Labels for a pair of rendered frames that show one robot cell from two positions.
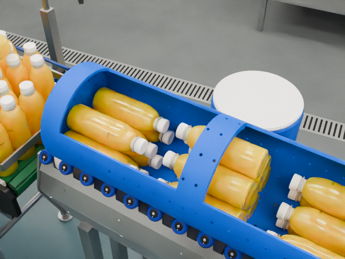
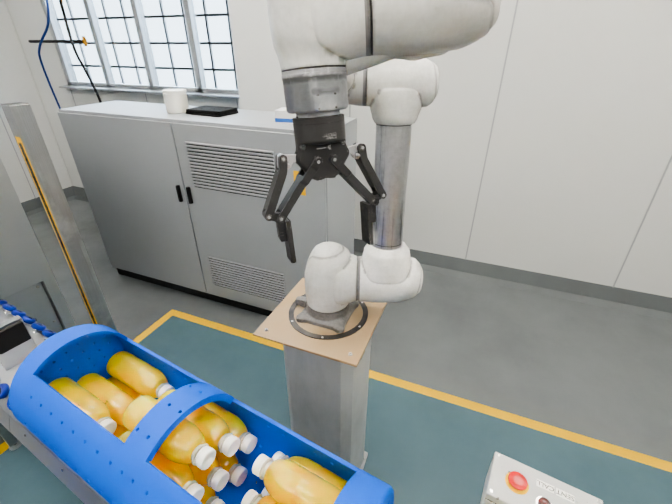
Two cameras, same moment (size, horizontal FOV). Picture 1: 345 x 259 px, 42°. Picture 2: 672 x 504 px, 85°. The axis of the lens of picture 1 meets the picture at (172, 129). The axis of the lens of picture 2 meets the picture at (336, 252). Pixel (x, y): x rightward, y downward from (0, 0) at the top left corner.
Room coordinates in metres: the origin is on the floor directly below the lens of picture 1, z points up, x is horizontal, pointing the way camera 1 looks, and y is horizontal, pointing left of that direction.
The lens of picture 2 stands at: (1.20, 0.23, 1.87)
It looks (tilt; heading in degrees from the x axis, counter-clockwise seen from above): 30 degrees down; 180
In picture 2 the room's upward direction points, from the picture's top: straight up
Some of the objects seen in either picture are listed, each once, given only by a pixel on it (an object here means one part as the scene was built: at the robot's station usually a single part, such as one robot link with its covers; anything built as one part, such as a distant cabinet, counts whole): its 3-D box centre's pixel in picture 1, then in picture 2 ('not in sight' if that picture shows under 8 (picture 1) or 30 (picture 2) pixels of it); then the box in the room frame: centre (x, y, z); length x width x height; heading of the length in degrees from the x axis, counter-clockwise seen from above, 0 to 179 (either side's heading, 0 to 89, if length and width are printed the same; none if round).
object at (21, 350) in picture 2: not in sight; (13, 343); (0.28, -0.83, 1.00); 0.10 x 0.04 x 0.15; 149
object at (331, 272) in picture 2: not in sight; (330, 274); (0.13, 0.22, 1.18); 0.18 x 0.16 x 0.22; 86
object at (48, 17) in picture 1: (70, 118); not in sight; (1.47, 0.46, 0.55); 0.04 x 0.04 x 1.10; 59
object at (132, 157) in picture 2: not in sight; (213, 210); (-1.48, -0.71, 0.72); 2.15 x 0.54 x 1.45; 67
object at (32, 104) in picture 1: (34, 114); not in sight; (1.01, 0.42, 1.00); 0.07 x 0.07 x 0.20
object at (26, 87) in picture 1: (26, 87); not in sight; (1.01, 0.42, 1.11); 0.04 x 0.04 x 0.02
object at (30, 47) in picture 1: (29, 47); not in sight; (1.21, 0.46, 1.11); 0.04 x 0.04 x 0.02
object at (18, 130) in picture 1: (16, 129); not in sight; (0.95, 0.46, 1.00); 0.07 x 0.07 x 0.20
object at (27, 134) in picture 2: not in sight; (98, 310); (-0.08, -0.80, 0.85); 0.06 x 0.06 x 1.70; 59
